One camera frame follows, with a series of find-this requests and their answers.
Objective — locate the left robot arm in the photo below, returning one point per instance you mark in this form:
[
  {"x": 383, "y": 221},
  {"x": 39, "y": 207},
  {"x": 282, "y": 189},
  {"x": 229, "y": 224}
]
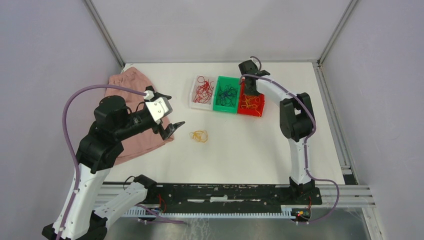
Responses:
[{"x": 114, "y": 122}]

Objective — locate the green plastic bin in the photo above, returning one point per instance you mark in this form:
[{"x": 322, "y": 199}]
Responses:
[{"x": 227, "y": 94}]

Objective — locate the red plastic bin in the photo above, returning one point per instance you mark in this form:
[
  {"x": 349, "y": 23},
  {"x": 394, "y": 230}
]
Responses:
[{"x": 250, "y": 105}]

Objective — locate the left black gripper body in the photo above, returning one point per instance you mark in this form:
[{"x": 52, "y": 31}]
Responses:
[{"x": 159, "y": 127}]

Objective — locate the clear plastic bin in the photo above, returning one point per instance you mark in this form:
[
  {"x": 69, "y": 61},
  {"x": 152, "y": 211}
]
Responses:
[{"x": 202, "y": 93}]

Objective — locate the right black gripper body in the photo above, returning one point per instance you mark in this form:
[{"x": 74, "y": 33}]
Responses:
[{"x": 250, "y": 91}]

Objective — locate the white slotted cable duct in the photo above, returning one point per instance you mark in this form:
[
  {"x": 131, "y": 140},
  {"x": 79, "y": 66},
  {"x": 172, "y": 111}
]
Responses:
[{"x": 286, "y": 213}]

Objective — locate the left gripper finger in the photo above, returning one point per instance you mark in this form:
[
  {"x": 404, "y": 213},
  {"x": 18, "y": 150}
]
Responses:
[
  {"x": 170, "y": 129},
  {"x": 152, "y": 94}
]

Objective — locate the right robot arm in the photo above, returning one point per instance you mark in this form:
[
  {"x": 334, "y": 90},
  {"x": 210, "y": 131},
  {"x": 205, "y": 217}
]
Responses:
[{"x": 296, "y": 121}]

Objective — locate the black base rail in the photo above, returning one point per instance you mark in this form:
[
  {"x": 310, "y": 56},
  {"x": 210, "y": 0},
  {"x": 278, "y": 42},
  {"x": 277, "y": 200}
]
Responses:
[{"x": 190, "y": 198}]

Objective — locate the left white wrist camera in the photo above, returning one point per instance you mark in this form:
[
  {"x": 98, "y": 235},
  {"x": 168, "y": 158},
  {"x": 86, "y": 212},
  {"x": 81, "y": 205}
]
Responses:
[{"x": 158, "y": 108}]

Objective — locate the pink cloth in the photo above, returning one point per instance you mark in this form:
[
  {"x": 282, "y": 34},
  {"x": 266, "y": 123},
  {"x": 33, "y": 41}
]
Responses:
[{"x": 146, "y": 141}]

